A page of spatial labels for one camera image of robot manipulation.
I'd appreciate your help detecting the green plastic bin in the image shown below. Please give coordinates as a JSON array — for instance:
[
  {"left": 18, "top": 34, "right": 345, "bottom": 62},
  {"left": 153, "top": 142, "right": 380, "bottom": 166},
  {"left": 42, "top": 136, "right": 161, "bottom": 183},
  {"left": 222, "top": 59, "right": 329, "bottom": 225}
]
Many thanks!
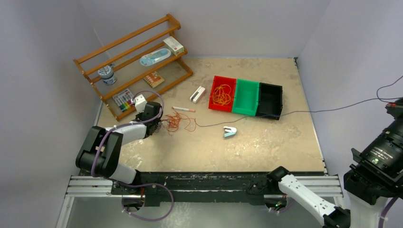
[{"left": 232, "top": 79, "right": 260, "bottom": 116}]

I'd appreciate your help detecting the yellow cable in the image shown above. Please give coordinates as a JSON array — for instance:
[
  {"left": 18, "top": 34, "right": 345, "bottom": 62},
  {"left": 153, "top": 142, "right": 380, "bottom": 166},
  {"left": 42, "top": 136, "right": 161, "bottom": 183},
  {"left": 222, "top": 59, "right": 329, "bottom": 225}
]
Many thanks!
[{"left": 211, "top": 84, "right": 234, "bottom": 107}]

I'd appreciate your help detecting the red plastic bin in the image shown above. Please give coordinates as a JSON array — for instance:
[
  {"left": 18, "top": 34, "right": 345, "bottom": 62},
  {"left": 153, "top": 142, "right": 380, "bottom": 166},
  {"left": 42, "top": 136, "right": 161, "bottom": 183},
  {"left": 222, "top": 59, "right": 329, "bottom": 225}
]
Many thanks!
[{"left": 208, "top": 76, "right": 237, "bottom": 113}]

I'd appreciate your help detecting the blue white tape roll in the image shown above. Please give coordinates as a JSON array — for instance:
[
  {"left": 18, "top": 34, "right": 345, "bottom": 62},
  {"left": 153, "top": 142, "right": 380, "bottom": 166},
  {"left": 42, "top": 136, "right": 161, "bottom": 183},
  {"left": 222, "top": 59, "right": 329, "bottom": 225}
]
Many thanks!
[{"left": 97, "top": 65, "right": 117, "bottom": 86}]

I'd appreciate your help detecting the coloured marker set pack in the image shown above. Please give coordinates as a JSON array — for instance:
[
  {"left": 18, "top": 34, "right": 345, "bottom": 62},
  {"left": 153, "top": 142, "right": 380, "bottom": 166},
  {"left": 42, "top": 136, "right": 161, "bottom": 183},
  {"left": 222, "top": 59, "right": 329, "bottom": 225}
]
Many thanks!
[{"left": 113, "top": 88, "right": 134, "bottom": 113}]

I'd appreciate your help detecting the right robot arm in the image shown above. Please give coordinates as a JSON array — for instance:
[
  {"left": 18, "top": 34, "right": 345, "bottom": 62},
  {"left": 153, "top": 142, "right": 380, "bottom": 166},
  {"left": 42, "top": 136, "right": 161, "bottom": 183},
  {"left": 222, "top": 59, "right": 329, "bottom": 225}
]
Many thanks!
[{"left": 267, "top": 98, "right": 403, "bottom": 228}]

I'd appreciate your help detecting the wooden shelf rack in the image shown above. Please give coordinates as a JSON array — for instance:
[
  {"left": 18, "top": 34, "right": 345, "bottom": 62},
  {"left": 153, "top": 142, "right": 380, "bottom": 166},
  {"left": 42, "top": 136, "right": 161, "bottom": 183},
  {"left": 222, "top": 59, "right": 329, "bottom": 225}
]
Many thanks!
[{"left": 74, "top": 14, "right": 193, "bottom": 121}]

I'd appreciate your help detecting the white blue staple remover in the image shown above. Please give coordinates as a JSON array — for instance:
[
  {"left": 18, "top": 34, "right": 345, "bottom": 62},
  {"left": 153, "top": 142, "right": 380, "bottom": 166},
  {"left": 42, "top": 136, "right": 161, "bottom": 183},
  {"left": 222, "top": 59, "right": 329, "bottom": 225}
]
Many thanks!
[{"left": 223, "top": 126, "right": 237, "bottom": 139}]

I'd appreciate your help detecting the white marker with orange cap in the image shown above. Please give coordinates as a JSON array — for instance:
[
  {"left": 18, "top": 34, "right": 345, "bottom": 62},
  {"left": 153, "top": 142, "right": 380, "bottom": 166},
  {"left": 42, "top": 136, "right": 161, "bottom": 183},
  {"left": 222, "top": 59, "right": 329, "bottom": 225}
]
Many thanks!
[{"left": 172, "top": 106, "right": 195, "bottom": 113}]

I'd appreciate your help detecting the blue white oval package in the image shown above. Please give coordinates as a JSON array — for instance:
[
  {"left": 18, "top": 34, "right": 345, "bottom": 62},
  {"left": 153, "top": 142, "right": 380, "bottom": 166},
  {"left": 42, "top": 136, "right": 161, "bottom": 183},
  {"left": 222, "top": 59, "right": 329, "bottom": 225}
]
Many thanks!
[{"left": 139, "top": 48, "right": 171, "bottom": 67}]

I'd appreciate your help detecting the aluminium frame rail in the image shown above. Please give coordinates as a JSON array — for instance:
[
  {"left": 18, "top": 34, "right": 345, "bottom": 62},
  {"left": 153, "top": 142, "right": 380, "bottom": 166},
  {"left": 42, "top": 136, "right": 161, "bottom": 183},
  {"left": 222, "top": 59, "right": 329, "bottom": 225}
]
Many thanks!
[{"left": 56, "top": 174, "right": 352, "bottom": 228}]

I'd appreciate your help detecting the orange snack packet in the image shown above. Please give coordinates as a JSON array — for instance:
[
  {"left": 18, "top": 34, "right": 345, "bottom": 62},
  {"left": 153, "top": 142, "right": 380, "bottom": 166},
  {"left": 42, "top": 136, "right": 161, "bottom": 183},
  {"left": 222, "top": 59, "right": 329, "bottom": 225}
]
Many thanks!
[{"left": 143, "top": 71, "right": 164, "bottom": 88}]

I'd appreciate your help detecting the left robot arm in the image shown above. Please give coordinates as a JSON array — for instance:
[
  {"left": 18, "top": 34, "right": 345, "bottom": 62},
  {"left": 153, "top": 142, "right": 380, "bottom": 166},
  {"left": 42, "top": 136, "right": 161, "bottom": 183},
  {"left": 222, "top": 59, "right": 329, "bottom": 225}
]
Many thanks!
[{"left": 75, "top": 102, "right": 163, "bottom": 194}]

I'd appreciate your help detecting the white red box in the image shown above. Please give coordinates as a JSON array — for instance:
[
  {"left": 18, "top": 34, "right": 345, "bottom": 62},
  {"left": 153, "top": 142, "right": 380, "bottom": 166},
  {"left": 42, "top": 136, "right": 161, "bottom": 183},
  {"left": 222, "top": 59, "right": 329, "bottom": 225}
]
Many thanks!
[{"left": 163, "top": 36, "right": 185, "bottom": 56}]

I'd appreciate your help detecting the black plastic bin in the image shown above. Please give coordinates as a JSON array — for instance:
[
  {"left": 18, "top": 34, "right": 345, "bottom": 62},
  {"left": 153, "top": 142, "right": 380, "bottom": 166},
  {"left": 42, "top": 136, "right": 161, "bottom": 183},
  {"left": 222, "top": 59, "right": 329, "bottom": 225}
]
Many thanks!
[{"left": 255, "top": 83, "right": 283, "bottom": 120}]

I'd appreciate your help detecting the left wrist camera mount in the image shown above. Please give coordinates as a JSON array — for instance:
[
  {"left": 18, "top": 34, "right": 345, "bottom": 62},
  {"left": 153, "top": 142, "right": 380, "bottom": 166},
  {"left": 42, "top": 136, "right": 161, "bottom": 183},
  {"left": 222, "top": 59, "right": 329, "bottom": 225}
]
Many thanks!
[{"left": 131, "top": 94, "right": 147, "bottom": 113}]

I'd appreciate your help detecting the white stapler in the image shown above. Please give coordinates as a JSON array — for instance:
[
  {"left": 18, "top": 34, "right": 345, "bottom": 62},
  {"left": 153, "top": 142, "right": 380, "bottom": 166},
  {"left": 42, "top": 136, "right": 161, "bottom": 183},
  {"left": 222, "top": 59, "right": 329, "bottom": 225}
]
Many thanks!
[{"left": 190, "top": 86, "right": 206, "bottom": 104}]

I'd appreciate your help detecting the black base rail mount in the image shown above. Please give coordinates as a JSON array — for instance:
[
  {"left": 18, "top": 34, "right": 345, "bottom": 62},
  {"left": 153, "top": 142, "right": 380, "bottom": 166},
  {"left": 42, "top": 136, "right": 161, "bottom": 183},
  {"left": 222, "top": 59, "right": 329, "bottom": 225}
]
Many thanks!
[{"left": 111, "top": 171, "right": 298, "bottom": 209}]

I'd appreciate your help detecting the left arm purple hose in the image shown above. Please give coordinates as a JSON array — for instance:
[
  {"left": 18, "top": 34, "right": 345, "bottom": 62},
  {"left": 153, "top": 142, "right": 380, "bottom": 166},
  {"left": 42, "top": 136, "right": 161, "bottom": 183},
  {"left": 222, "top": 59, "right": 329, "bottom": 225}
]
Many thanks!
[{"left": 90, "top": 90, "right": 174, "bottom": 223}]

